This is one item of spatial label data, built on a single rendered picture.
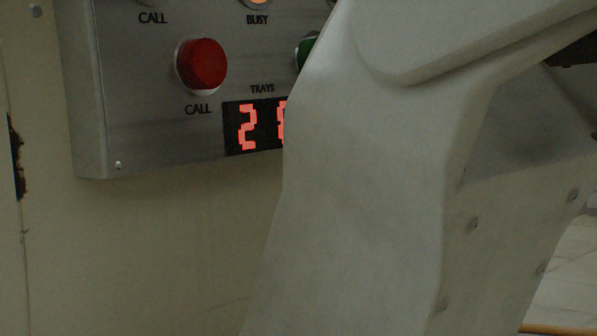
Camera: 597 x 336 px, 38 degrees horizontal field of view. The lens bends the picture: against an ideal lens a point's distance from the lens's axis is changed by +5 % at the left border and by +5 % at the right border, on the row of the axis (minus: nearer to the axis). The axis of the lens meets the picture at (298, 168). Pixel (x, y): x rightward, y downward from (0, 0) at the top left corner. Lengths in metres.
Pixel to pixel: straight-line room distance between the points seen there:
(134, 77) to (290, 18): 0.13
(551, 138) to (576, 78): 0.05
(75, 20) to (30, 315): 0.16
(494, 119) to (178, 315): 0.24
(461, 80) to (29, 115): 0.24
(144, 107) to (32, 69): 0.06
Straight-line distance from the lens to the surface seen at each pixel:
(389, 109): 0.36
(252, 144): 0.52
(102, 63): 0.46
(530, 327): 2.44
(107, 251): 0.51
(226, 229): 0.56
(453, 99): 0.34
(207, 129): 0.50
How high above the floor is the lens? 0.75
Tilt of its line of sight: 7 degrees down
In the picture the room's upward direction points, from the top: 4 degrees counter-clockwise
